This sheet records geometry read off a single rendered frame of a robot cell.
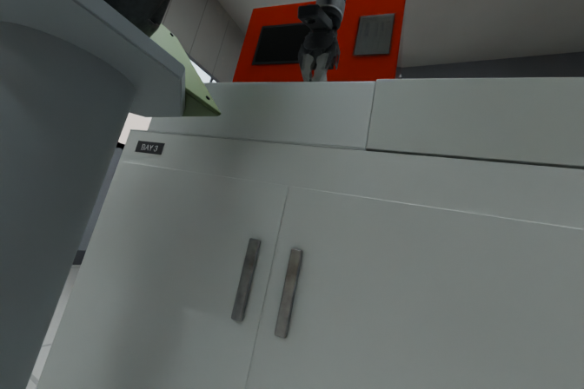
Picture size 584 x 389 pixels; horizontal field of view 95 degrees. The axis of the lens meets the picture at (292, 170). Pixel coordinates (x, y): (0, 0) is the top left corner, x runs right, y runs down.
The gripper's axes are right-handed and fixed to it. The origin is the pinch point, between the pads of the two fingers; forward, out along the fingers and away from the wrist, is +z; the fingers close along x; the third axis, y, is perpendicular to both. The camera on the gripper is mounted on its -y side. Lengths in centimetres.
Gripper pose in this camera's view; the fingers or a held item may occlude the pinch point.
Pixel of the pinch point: (310, 83)
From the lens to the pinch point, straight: 64.8
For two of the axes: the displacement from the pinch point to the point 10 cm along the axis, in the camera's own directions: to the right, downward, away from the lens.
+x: -9.2, -1.1, 3.6
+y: 3.2, 2.8, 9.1
